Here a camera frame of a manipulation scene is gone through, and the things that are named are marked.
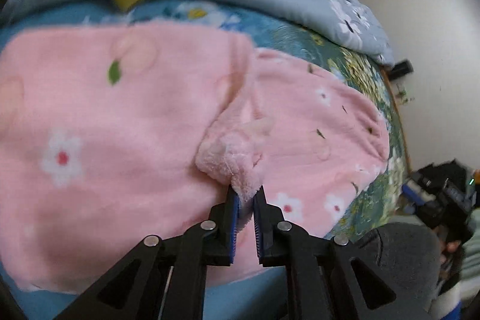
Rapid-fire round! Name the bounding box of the pink fleece floral garment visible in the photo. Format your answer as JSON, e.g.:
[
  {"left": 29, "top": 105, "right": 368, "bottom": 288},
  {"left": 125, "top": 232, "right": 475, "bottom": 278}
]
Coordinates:
[{"left": 1, "top": 23, "right": 390, "bottom": 293}]

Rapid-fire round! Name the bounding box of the teal floral bed blanket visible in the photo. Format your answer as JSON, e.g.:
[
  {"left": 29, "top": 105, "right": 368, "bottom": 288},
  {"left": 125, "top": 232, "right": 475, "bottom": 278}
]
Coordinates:
[{"left": 1, "top": 0, "right": 406, "bottom": 319}]

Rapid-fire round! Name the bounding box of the grey chair seat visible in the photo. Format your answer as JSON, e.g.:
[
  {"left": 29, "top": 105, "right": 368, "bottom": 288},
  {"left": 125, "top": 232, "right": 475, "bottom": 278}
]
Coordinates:
[{"left": 355, "top": 223, "right": 441, "bottom": 310}]

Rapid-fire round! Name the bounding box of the wooden bed footboard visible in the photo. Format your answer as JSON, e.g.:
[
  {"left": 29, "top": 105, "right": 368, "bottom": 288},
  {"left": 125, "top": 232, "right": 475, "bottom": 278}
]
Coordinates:
[{"left": 380, "top": 66, "right": 413, "bottom": 174}]

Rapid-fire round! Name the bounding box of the black device by wall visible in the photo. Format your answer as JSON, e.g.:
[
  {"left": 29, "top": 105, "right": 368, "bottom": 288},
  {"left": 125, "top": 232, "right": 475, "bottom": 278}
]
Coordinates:
[{"left": 386, "top": 59, "right": 414, "bottom": 81}]

